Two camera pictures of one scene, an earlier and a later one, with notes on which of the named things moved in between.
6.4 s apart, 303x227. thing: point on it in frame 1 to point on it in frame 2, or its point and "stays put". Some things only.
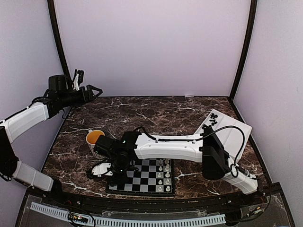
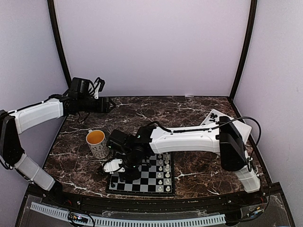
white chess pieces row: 167,175 stays put
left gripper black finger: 99,93 to 112,102
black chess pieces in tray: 213,116 stays put
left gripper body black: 83,99 to 100,107
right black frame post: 245,56 stays put
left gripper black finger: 96,96 to 111,108
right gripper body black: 122,178 to 134,175
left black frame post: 51,5 stays put
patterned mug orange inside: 91,137 stays put
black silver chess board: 154,177 stays put
